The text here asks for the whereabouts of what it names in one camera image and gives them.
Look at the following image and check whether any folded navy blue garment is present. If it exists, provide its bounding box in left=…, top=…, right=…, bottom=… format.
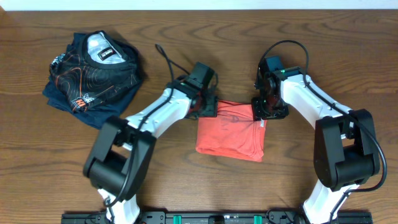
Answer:
left=42, top=32, right=142, bottom=130

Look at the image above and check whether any red printed t-shirt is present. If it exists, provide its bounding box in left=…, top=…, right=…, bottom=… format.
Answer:
left=195, top=100, right=267, bottom=162

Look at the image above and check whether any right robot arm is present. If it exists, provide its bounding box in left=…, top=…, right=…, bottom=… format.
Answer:
left=252, top=56, right=381, bottom=223

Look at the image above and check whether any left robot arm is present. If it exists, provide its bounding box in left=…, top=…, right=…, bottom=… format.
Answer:
left=83, top=62, right=218, bottom=223

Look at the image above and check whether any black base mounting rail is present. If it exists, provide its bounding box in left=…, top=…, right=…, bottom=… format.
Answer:
left=60, top=210, right=373, bottom=224

